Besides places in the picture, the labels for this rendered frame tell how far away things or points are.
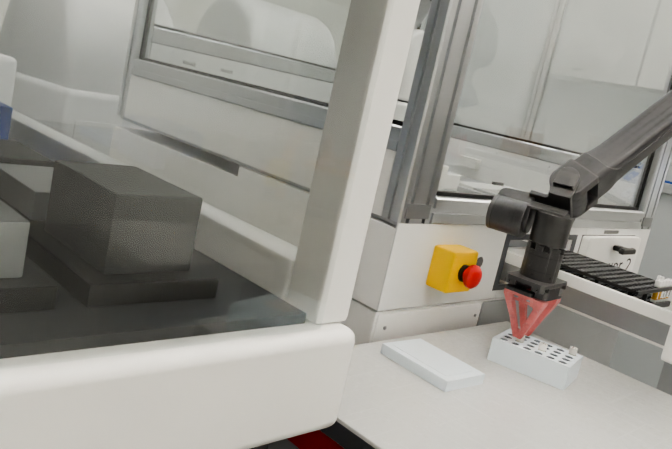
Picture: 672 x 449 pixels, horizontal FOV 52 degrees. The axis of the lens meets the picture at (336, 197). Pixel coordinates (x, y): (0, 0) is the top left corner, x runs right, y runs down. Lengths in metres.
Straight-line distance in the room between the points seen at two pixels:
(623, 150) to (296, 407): 0.74
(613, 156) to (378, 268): 0.41
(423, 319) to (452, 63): 0.43
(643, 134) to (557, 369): 0.40
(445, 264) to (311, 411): 0.53
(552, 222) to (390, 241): 0.25
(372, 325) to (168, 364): 0.61
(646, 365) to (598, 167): 1.98
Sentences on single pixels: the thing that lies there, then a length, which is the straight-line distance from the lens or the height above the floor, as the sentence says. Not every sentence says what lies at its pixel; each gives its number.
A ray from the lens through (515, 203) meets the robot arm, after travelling 1.13.
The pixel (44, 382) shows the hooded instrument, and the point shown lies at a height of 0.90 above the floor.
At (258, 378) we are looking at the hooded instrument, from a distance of 0.62.
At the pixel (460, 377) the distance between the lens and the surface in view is 1.01.
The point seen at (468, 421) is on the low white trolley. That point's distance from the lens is 0.93.
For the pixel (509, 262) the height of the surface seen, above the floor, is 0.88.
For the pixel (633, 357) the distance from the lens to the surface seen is 3.10.
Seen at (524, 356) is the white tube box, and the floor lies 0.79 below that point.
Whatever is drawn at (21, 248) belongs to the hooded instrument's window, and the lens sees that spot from 0.48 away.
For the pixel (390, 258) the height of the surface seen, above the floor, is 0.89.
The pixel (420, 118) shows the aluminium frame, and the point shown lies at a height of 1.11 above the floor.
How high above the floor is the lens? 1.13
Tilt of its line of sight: 9 degrees down
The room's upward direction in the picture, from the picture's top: 13 degrees clockwise
